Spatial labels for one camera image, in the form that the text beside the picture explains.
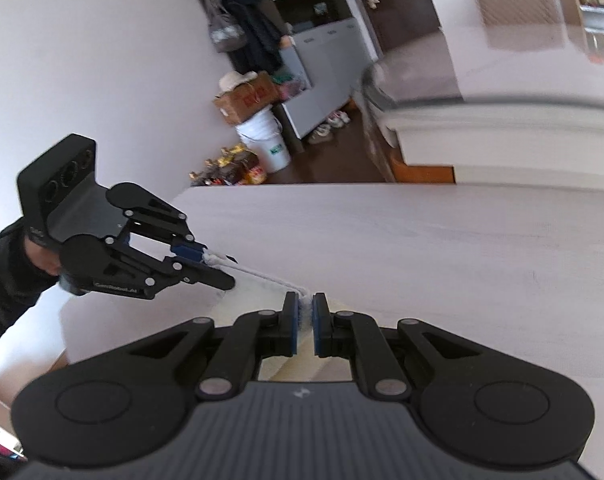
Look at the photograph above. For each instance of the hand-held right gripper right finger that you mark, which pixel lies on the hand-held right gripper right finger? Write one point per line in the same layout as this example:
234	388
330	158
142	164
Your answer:
320	327

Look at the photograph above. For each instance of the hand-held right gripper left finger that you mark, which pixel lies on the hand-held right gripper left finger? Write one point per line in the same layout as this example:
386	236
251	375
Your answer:
291	325

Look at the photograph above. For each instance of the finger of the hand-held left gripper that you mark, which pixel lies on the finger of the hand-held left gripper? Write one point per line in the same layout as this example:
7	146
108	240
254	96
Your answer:
201	276
189	251

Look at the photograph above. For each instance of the cream towel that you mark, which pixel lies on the cream towel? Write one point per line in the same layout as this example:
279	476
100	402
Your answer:
262	300

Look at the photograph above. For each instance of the person's left forearm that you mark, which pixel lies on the person's left forearm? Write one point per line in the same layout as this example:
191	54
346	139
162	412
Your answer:
9	285

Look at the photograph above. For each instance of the person's left hand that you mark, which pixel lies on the person's left hand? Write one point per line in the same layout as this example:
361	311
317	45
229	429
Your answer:
45	260

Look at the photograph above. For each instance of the pile of snack packets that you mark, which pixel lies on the pile of snack packets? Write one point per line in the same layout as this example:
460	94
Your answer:
231	170

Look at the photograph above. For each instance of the white plastic bucket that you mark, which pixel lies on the white plastic bucket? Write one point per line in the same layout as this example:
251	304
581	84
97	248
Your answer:
267	142

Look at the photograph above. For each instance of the brown cardboard box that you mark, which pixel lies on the brown cardboard box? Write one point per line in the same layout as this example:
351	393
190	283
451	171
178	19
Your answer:
249	100

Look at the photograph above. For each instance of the cream hat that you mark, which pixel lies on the cream hat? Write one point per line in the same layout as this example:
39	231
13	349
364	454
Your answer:
234	81

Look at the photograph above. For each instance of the grey shoe cabinet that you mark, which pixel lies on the grey shoe cabinet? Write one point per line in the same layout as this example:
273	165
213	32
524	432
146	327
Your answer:
327	75

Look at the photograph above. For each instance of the grey hanging bag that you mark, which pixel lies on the grey hanging bag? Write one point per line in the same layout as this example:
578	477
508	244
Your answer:
226	30

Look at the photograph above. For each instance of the dark hanging coat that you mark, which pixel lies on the dark hanging coat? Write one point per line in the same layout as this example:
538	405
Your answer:
254	30

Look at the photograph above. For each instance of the white glass-topped dining table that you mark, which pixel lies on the white glass-topped dining table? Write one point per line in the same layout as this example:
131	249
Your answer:
507	110

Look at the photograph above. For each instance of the dark brown door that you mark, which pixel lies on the dark brown door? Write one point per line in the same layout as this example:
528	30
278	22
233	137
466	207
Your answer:
402	5

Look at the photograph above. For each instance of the woven back chair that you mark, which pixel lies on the woven back chair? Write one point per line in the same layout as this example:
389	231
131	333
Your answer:
514	0

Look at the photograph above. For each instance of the plain wooden chair back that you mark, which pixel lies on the plain wooden chair back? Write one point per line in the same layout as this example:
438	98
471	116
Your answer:
572	10

